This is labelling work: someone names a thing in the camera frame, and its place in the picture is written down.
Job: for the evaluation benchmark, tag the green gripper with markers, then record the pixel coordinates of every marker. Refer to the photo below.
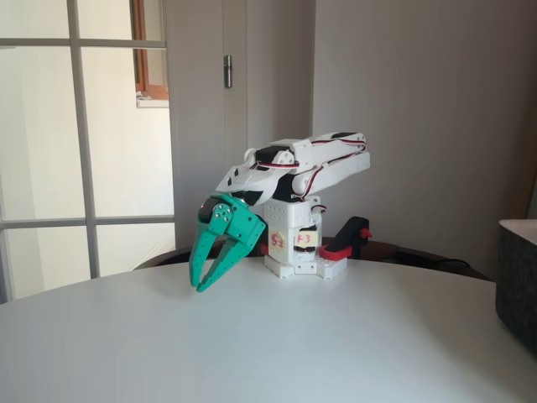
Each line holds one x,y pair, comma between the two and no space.
240,228

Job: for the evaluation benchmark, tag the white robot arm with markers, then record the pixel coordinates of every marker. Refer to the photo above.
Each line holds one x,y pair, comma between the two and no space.
335,168

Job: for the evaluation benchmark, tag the dark grey felt container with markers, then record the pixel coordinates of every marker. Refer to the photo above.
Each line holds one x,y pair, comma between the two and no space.
518,285

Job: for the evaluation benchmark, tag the black red table clamp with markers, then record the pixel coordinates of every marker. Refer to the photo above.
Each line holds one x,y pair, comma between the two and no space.
350,235
264,249

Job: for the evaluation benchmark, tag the yellow label reading F5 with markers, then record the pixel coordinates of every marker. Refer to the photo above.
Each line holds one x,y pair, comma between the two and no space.
277,241

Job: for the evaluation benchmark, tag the yellow label reading F3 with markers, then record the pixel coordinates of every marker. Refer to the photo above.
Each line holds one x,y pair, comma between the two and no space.
305,239

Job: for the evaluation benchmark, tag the dark brown chair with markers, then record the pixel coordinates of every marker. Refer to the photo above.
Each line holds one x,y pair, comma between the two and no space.
398,252

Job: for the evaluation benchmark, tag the silver door hinge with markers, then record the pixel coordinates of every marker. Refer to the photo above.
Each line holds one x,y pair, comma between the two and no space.
227,71

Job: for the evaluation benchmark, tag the white framed glass door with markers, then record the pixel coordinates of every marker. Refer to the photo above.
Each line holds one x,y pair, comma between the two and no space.
77,126

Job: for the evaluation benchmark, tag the brown wooden window frame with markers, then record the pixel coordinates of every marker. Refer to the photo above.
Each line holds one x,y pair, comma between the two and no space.
140,63

